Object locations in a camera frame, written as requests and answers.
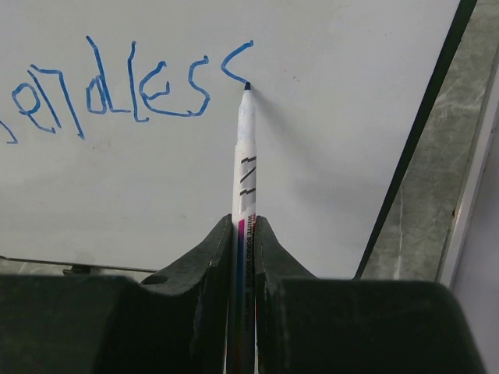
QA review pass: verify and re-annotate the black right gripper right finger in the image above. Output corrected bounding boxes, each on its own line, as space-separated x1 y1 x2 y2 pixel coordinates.
255 217 486 373

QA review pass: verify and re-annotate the white whiteboard marker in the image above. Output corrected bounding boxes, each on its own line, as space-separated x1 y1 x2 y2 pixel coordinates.
226 82 257 373

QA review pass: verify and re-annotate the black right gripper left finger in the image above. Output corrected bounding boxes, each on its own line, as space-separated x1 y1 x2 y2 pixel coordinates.
1 217 232 373

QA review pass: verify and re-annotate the white whiteboard with black frame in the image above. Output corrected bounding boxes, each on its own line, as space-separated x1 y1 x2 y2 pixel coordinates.
1 1 475 278

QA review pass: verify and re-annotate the aluminium rail frame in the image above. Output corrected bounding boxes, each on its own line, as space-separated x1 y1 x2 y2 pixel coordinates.
437 76 498 288

